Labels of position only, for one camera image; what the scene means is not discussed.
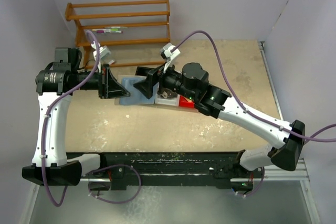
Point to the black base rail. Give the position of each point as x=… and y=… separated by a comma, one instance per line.
x=215, y=169

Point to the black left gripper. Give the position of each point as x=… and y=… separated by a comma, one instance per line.
x=104, y=81

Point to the pink marker pen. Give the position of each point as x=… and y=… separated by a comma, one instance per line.
x=106, y=31

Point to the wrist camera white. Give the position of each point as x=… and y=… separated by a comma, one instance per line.
x=169, y=54
x=104, y=51

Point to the red plastic bin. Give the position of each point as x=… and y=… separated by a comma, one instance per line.
x=185, y=103

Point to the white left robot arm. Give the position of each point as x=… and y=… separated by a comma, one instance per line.
x=55, y=86

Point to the white plastic bin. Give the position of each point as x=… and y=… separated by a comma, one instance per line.
x=167, y=97

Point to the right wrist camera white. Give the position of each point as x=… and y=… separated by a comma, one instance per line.
x=169, y=54

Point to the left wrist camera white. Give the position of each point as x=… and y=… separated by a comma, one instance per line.
x=104, y=51

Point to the green marker pen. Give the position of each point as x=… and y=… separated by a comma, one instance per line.
x=115, y=27

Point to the wooden shelf rack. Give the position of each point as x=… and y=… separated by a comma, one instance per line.
x=81, y=41

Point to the black plastic bin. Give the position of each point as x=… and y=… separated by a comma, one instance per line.
x=145, y=71

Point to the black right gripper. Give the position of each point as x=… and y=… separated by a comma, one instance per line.
x=153, y=82

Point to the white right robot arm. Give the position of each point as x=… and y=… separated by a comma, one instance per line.
x=284, y=139

